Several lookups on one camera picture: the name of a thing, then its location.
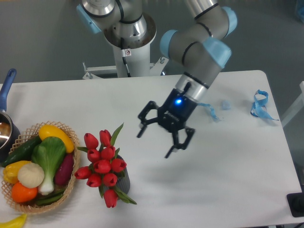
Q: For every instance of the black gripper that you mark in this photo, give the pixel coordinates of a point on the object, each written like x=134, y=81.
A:
x=177, y=111

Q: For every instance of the red tulip bouquet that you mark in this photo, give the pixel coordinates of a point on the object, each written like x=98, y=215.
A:
x=99, y=152

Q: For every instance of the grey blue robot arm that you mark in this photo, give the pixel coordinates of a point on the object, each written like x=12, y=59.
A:
x=199, y=50

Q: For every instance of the dark grey ribbed vase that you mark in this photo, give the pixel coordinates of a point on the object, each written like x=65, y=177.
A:
x=117, y=179

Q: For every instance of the blue ribbon strip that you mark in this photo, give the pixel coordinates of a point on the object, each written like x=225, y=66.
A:
x=211, y=111

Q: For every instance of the blue ribbon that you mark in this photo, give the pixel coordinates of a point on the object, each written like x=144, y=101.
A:
x=258, y=108

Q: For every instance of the purple sweet potato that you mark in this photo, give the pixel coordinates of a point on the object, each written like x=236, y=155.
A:
x=64, y=172

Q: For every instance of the green bok choy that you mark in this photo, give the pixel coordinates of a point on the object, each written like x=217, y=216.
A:
x=49, y=156

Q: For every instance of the woven wicker basket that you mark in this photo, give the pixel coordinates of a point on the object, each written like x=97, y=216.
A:
x=32, y=208

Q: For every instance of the green bean pods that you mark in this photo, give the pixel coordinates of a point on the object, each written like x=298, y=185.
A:
x=51, y=198

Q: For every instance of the black device at edge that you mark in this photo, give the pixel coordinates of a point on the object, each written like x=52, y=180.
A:
x=296, y=204

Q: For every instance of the green cucumber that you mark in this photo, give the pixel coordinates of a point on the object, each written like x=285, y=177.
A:
x=23, y=152

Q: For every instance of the white garlic bulb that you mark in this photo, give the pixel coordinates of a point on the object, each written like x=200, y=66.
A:
x=31, y=175

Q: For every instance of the orange fruit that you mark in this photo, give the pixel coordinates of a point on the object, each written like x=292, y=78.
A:
x=21, y=194

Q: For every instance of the yellow bell pepper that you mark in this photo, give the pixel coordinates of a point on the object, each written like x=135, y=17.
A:
x=10, y=173

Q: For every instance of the yellow banana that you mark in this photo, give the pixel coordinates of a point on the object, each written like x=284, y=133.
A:
x=17, y=222

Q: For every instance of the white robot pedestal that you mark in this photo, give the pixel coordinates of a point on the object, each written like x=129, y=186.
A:
x=131, y=44

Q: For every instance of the white frame at right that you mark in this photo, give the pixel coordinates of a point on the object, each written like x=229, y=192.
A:
x=294, y=108

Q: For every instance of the blue handled saucepan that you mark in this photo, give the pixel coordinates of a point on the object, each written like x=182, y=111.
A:
x=8, y=130

